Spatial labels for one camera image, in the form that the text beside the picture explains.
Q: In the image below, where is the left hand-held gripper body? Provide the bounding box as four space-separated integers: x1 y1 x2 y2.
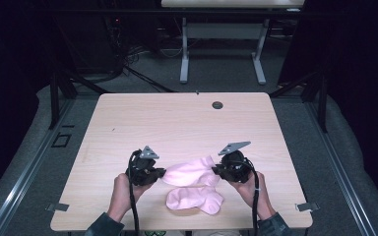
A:
126 146 160 187

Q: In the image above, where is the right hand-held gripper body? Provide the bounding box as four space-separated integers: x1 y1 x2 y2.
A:
218 141 255 183

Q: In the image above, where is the person's left hand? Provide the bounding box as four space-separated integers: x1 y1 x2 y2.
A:
107 173 154 221

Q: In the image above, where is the person's right hand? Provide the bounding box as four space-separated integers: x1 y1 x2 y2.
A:
227 170 276 220

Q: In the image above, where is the white desk with grey legs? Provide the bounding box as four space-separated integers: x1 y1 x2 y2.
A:
160 0 306 86

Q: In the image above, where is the black equipment rack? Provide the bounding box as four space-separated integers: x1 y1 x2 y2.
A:
101 0 126 73

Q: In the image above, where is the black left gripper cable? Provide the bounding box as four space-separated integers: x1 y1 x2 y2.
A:
127 149 141 236

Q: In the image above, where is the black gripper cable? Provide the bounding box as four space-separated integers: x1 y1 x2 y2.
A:
127 149 141 236
242 156 261 236

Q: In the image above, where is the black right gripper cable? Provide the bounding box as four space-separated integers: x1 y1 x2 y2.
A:
242 156 261 236

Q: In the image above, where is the grey metal bracket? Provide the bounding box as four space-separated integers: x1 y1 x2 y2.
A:
44 203 70 212
294 202 321 212

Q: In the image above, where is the black floor cable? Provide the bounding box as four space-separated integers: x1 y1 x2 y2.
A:
124 65 175 93

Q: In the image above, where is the aluminium floor rail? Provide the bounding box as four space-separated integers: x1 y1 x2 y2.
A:
0 97 75 236
304 101 378 236

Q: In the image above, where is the black metal stand frame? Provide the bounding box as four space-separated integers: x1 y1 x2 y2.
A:
47 70 109 131
269 70 329 134

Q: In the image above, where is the tangle of floor cables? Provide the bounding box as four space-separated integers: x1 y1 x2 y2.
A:
124 45 183 66

